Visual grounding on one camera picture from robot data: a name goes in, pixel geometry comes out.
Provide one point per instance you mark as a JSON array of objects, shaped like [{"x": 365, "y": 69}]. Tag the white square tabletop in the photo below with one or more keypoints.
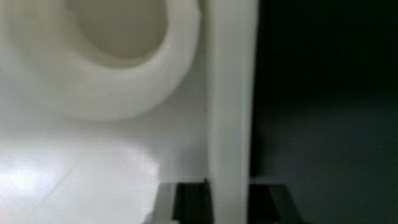
[{"x": 127, "y": 75}]

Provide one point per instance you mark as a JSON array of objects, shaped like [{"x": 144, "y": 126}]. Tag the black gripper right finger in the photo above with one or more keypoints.
[{"x": 272, "y": 208}]

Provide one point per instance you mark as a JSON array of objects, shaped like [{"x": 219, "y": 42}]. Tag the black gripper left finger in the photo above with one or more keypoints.
[{"x": 182, "y": 204}]

